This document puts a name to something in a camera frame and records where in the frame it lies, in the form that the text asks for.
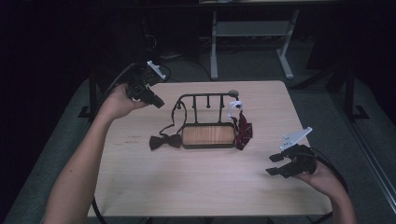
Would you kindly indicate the person's left hand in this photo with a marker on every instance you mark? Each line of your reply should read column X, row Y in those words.
column 116, row 104

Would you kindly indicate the black hook rack wooden tray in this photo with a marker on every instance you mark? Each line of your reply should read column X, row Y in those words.
column 208, row 135

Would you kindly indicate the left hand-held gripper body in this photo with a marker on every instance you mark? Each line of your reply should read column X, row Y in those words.
column 140, row 81

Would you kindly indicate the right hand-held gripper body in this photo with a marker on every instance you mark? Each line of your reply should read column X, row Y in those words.
column 300, row 161

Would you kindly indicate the red striped bow tie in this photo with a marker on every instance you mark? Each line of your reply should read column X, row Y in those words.
column 244, row 132

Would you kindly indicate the white metal desk frame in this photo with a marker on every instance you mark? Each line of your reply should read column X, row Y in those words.
column 252, row 28

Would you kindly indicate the person's right hand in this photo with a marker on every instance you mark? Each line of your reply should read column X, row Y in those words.
column 325, row 180

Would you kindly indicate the black metal stand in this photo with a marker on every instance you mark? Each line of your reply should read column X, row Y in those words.
column 92, row 93
column 350, row 93

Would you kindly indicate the grey round cap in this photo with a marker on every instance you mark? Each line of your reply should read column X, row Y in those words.
column 233, row 92

